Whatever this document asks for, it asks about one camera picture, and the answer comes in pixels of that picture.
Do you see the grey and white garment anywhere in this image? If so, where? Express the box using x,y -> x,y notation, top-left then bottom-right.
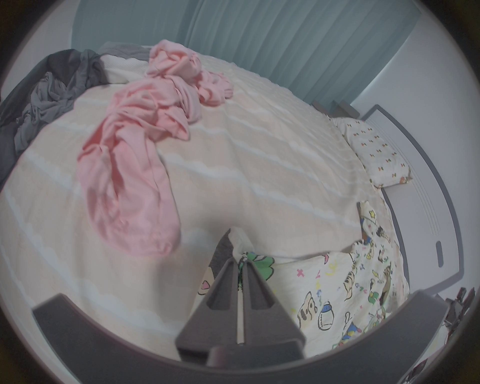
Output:
97,42 -> 151,83

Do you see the blue-green curtain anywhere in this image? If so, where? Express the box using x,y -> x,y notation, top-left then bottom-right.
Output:
71,0 -> 199,51
180,0 -> 419,109

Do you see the dark grey garment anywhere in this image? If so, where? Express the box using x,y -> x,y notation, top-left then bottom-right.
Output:
15,71 -> 81,152

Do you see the pink garment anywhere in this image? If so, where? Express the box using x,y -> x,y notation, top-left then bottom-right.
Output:
77,39 -> 234,257

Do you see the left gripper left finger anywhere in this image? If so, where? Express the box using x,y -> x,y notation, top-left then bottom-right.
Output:
175,259 -> 241,362

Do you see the white printed pillow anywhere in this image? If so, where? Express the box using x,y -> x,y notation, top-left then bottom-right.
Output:
332,117 -> 412,189

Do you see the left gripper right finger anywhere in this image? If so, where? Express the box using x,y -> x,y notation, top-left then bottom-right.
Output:
242,262 -> 306,351

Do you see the grey bedside table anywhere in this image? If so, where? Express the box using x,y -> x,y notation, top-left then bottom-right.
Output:
311,99 -> 359,120

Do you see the bed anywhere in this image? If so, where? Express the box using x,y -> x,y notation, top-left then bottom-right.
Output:
0,41 -> 464,361

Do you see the white printed pyjama top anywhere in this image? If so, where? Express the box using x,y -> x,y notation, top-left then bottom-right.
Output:
195,200 -> 411,353

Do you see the black garment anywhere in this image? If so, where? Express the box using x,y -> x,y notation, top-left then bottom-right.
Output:
0,49 -> 109,181

